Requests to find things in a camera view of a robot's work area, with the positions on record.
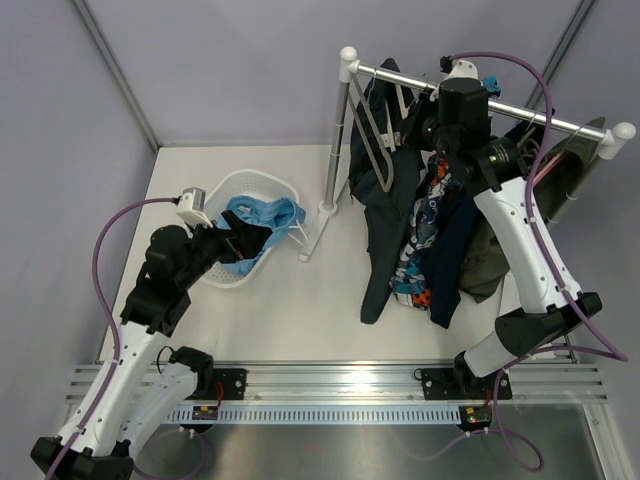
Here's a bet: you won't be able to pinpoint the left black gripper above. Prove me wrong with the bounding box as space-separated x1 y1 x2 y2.
177 210 271 290

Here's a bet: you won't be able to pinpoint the light blue shorts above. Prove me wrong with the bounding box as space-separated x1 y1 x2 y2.
222 195 306 277

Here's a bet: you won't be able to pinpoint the beige wooden hanger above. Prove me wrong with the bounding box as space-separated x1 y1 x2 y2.
382 84 415 152

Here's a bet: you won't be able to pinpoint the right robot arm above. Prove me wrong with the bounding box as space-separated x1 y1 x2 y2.
427 78 602 400

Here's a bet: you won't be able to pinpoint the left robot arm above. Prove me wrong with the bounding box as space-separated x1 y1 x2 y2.
31 211 272 479

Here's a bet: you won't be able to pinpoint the grey hanger with navy shorts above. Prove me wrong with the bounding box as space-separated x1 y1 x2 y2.
516 120 544 160

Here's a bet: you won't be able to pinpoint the pink hanger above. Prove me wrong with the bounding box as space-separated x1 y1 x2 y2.
533 133 584 189

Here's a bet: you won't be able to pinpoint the olive green shorts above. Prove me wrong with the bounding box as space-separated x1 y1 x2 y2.
458 122 598 303

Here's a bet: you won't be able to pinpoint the navy blue shorts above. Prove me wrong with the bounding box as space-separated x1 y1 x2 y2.
422 156 488 329

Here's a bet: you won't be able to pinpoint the patterned colourful shorts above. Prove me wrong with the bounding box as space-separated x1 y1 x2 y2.
392 154 451 314

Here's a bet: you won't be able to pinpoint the white perforated plastic basket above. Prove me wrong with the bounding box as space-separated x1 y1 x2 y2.
197 168 301 291

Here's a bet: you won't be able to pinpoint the silver white clothes rack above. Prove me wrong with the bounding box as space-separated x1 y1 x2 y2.
298 46 636 268

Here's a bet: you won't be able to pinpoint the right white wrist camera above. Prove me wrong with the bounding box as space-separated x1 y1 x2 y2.
440 56 480 80

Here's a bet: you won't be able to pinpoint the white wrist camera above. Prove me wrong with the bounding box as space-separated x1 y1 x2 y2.
440 56 480 80
176 187 213 228

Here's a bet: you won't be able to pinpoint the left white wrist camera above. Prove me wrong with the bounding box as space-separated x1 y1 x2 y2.
176 187 213 228

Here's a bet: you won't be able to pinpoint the white slotted cable duct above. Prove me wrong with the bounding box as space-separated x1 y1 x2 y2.
164 404 461 425

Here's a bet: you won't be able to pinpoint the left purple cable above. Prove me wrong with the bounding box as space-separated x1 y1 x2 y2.
47 197 209 480

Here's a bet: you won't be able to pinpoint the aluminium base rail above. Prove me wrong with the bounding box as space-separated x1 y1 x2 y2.
64 360 609 405

